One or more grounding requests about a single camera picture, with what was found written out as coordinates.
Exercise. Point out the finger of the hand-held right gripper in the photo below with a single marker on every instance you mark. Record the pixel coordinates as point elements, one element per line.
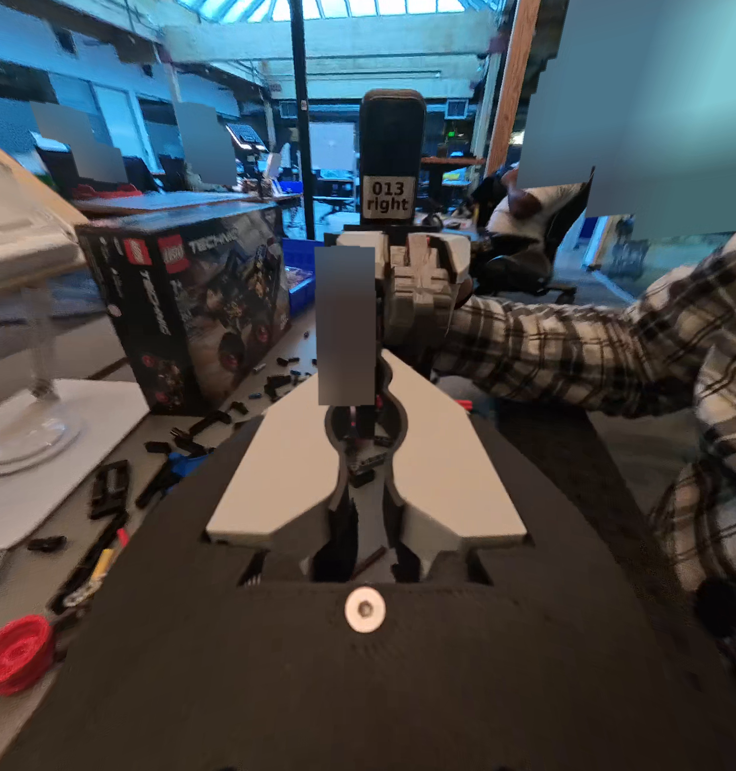
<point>452,256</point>
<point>359,248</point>

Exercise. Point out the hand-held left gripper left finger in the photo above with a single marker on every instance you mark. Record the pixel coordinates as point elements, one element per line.
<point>265,482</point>

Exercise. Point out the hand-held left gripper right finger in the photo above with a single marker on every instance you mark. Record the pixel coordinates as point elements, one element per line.
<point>458,482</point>

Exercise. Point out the person's right forearm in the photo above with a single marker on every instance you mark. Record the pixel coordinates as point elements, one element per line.
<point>555,343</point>

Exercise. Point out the grey desk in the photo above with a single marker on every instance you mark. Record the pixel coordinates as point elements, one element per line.
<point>39,581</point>

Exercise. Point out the person's right hand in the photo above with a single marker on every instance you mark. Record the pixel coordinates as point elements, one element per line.
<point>464,298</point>

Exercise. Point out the blue plastic bin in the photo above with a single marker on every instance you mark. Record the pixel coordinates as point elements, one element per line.
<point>295,283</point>

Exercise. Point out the black office chair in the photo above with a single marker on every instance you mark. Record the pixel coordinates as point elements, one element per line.
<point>524,265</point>

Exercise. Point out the black metal pole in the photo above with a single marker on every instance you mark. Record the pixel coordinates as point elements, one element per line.
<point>301,120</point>

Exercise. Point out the wooden pillar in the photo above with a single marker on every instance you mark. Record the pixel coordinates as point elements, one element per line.
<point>512,90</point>

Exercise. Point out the pile of toy brick pieces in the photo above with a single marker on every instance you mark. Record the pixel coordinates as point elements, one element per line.
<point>109,488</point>

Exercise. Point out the black toy set box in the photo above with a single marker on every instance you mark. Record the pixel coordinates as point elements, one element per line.
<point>181,313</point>

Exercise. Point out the white book stand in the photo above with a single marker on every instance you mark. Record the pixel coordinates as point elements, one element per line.
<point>54,500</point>

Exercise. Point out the person's plaid shirt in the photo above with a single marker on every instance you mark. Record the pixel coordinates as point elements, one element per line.
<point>705,530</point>

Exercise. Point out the red toy wheel rim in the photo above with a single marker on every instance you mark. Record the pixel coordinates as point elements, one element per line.
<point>18,653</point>

